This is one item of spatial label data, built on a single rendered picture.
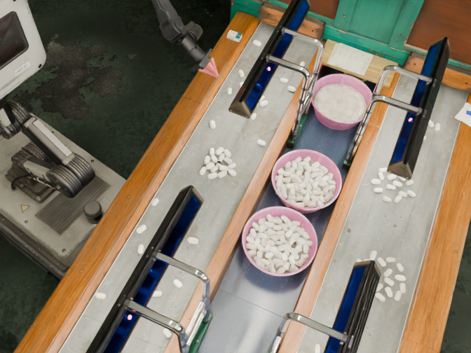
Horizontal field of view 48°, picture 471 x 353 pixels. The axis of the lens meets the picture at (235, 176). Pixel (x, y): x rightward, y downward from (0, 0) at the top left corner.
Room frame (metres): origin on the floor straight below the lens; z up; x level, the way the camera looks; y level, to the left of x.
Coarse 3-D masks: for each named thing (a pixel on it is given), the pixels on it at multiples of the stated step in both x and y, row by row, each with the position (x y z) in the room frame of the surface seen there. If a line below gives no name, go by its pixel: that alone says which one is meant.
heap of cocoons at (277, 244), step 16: (256, 224) 0.86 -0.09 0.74; (272, 224) 0.87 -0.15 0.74; (288, 224) 0.88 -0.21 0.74; (256, 240) 0.80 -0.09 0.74; (272, 240) 0.81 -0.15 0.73; (288, 240) 0.82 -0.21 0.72; (304, 240) 0.82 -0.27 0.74; (256, 256) 0.74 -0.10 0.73; (272, 256) 0.75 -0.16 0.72; (288, 256) 0.76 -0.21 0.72; (304, 256) 0.76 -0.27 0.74; (272, 272) 0.68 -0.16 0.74; (288, 272) 0.70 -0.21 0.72
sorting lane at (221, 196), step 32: (256, 32) 1.85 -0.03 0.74; (224, 96) 1.45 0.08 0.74; (288, 96) 1.48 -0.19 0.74; (224, 128) 1.28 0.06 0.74; (256, 128) 1.30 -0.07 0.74; (192, 160) 1.11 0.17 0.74; (256, 160) 1.14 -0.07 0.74; (160, 192) 0.96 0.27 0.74; (224, 192) 0.99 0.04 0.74; (160, 224) 0.83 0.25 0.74; (192, 224) 0.84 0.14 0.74; (224, 224) 0.85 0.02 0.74; (128, 256) 0.70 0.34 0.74; (192, 256) 0.72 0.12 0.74; (160, 288) 0.59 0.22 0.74; (192, 288) 0.60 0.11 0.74; (96, 320) 0.47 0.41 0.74; (64, 352) 0.36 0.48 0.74; (128, 352) 0.38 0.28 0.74; (160, 352) 0.39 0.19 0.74
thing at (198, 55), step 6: (192, 48) 1.48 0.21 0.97; (198, 48) 1.49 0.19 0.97; (210, 48) 1.52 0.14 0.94; (186, 54) 1.47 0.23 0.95; (192, 54) 1.46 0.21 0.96; (198, 54) 1.47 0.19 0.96; (204, 54) 1.48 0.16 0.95; (192, 60) 1.47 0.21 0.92; (198, 60) 1.45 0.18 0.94; (198, 66) 1.43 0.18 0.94
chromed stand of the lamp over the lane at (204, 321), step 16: (160, 256) 0.55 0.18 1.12; (192, 272) 0.51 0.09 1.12; (208, 288) 0.50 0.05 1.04; (128, 304) 0.41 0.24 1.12; (208, 304) 0.50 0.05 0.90; (160, 320) 0.38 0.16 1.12; (192, 320) 0.43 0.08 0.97; (208, 320) 0.50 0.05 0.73; (192, 336) 0.42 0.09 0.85; (192, 352) 0.40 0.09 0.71
